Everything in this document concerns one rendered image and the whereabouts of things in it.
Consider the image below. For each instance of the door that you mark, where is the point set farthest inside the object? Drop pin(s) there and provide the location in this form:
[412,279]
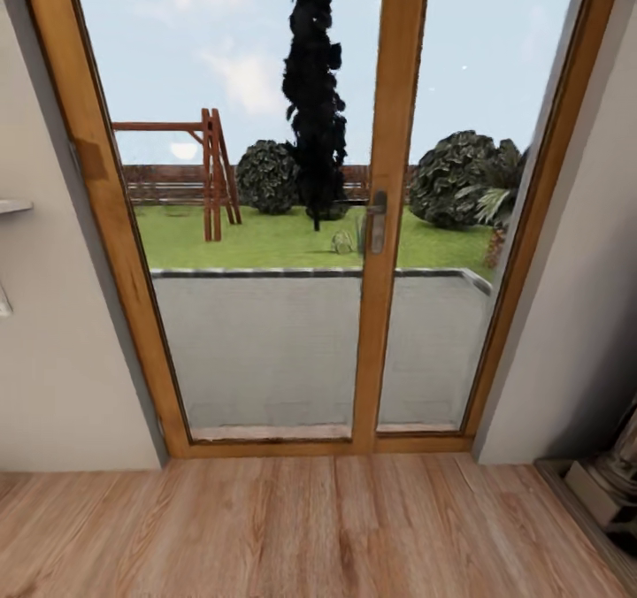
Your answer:
[319,215]

